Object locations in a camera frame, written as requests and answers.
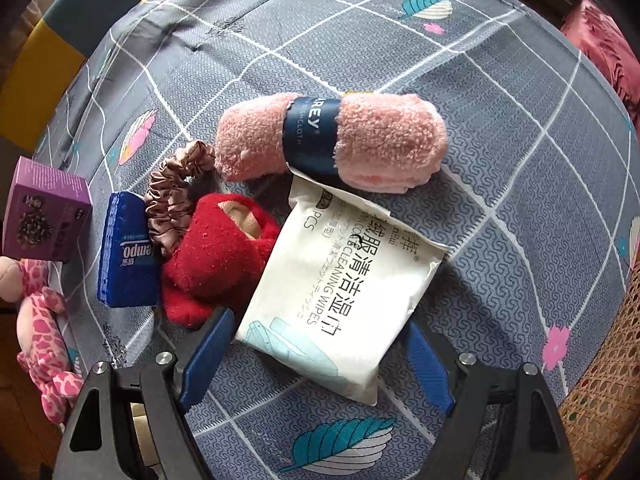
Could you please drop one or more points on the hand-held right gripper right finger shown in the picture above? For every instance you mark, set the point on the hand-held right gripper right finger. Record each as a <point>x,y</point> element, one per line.
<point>430,360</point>

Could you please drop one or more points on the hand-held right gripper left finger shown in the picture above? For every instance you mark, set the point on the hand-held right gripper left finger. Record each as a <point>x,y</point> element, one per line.
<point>205,360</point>

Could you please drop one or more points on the red fuzzy sock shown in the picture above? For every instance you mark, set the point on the red fuzzy sock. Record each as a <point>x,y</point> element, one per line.
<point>210,260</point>

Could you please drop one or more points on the blue tissue pack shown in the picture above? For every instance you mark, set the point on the blue tissue pack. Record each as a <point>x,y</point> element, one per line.
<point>125,260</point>

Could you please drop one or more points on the white wet wipes packet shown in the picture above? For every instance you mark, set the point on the white wet wipes packet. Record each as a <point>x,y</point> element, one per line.
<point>325,280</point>

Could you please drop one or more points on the pink towel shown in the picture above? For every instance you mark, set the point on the pink towel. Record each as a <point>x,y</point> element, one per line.
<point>390,135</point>

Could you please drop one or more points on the brown satin scrunchie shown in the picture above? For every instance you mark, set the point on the brown satin scrunchie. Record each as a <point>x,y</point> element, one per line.
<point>167,210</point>

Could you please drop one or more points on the pink giraffe plush toy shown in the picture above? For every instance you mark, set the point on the pink giraffe plush toy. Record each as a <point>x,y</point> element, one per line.
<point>40,330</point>

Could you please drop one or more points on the wicker chair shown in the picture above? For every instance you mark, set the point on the wicker chair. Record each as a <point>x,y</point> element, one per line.
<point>600,400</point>

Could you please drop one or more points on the purple cardboard box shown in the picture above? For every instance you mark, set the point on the purple cardboard box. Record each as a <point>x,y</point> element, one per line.
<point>45,210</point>

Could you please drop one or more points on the grey checked bedsheet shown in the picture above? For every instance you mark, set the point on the grey checked bedsheet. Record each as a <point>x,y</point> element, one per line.
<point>450,60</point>

